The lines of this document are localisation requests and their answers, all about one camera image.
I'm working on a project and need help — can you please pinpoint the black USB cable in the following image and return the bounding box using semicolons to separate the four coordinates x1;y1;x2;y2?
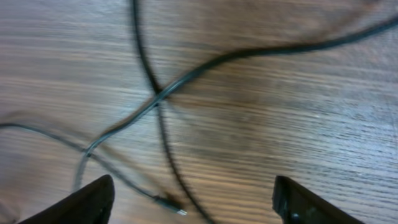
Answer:
0;123;188;217
129;0;215;224

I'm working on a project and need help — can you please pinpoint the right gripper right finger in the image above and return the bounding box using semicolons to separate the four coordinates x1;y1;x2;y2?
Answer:
272;175;363;224

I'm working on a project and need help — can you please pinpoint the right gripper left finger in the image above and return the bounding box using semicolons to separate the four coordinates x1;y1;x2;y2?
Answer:
21;175;115;224

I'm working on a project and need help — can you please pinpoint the right camera black cable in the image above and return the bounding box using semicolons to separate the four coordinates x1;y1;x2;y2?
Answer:
73;17;398;192

